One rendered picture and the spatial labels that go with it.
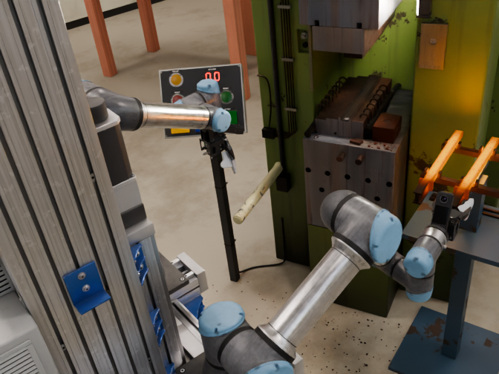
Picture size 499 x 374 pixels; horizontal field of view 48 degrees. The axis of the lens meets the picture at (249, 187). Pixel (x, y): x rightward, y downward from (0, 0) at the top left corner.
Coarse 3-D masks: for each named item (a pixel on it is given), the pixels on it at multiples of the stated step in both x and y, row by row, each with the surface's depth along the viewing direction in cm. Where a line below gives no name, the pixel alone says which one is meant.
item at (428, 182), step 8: (456, 136) 205; (448, 144) 201; (456, 144) 202; (440, 152) 197; (448, 152) 197; (440, 160) 193; (432, 168) 189; (440, 168) 191; (432, 176) 186; (424, 184) 181; (432, 184) 182; (416, 192) 178; (424, 192) 183; (416, 200) 179
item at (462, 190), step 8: (488, 144) 198; (496, 144) 198; (488, 152) 194; (480, 160) 190; (472, 168) 187; (480, 168) 187; (472, 176) 184; (464, 184) 180; (472, 184) 183; (456, 192) 177; (464, 192) 176; (456, 200) 173; (456, 208) 174
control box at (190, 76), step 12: (168, 72) 230; (180, 72) 230; (192, 72) 229; (204, 72) 229; (228, 72) 228; (240, 72) 228; (168, 84) 231; (180, 84) 230; (192, 84) 230; (228, 84) 229; (240, 84) 228; (168, 96) 231; (240, 96) 229; (228, 108) 230; (240, 108) 229; (240, 120) 230; (168, 132) 232; (192, 132) 231
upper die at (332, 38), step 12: (360, 24) 203; (384, 24) 222; (324, 36) 208; (336, 36) 206; (348, 36) 204; (360, 36) 201; (372, 36) 210; (324, 48) 210; (336, 48) 208; (348, 48) 206; (360, 48) 204
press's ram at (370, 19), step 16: (304, 0) 203; (320, 0) 201; (336, 0) 198; (352, 0) 196; (368, 0) 193; (384, 0) 197; (400, 0) 218; (304, 16) 207; (320, 16) 204; (336, 16) 201; (352, 16) 199; (368, 16) 196; (384, 16) 200
